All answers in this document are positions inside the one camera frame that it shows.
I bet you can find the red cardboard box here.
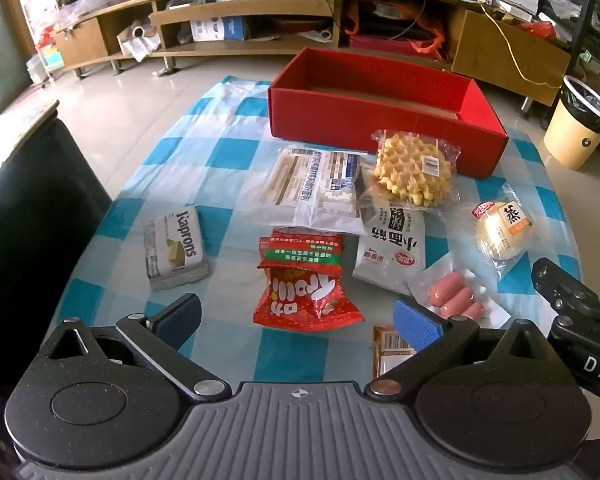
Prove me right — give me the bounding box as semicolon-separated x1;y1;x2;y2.
266;47;510;179

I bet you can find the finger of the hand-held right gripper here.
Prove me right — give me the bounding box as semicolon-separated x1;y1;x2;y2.
531;257;600;313

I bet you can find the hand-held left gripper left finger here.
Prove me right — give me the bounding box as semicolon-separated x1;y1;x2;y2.
44;292;233;404

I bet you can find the yellow cable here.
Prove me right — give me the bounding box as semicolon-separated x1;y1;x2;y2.
442;0;563;90

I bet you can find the white plastic drawer cart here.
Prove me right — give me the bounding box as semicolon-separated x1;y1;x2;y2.
27;42;63;83

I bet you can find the red snack bag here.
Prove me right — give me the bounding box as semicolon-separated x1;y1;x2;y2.
252;260;367;332

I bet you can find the clear steamed cake packet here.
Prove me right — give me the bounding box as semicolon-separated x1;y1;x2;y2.
467;185;540;282

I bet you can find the white small bread packet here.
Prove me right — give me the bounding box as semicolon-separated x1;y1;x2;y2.
351;162;427;297

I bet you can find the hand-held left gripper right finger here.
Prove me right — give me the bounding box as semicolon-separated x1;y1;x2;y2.
364;298;547;402

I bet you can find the pink flat box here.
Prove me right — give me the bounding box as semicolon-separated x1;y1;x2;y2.
349;34;447;53

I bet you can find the red green snack packet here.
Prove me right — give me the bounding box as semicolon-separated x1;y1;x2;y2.
258;226;347;273

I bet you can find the grey wafer packet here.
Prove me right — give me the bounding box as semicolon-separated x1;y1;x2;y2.
143;205;212;292

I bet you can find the clear waffle packet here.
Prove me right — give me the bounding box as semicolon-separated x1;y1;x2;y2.
370;130;462;209

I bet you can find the black chair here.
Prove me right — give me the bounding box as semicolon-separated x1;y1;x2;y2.
0;115;113;386

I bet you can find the orange plastic bag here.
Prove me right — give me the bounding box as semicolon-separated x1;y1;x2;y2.
342;0;456;56

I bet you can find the yellow trash bin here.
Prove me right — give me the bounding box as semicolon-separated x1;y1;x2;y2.
543;75;600;171

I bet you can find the brown snack packet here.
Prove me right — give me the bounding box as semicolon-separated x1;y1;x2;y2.
371;325;418;381

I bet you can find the white blue biscuit packet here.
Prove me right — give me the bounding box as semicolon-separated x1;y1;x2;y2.
252;146;376;236

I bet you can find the red plastic bag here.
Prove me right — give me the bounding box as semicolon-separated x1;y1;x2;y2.
517;19;557;41

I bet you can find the blue white carton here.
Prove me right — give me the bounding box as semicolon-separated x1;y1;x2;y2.
190;16;251;43

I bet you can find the wooden TV stand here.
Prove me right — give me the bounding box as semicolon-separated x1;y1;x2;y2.
50;0;573;108

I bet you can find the clear sausage packet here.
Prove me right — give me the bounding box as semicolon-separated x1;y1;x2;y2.
406;255;512;332

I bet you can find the blue white checkered tablecloth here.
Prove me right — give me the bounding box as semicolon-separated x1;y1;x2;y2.
62;75;583;396

